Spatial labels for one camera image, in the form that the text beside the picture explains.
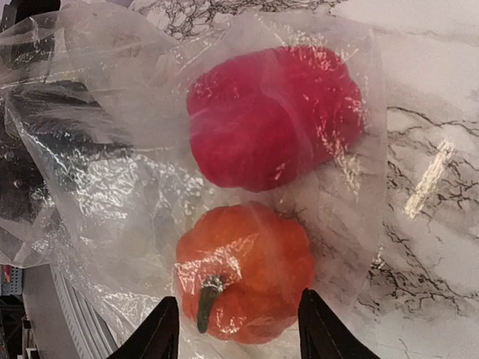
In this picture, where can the red fake bell pepper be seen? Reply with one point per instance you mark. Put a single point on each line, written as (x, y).
(264, 119)

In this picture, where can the orange fake tomato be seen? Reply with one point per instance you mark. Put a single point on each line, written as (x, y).
(241, 271)

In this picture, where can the clear zip top bag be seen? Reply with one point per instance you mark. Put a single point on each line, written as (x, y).
(115, 239)

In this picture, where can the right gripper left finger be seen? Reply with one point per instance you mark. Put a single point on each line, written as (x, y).
(157, 337)

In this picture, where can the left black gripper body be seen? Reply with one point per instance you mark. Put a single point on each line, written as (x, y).
(60, 117)

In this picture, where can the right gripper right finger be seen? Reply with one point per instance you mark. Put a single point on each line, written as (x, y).
(323, 335)

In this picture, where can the aluminium front rail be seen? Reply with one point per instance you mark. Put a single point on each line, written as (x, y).
(64, 324)

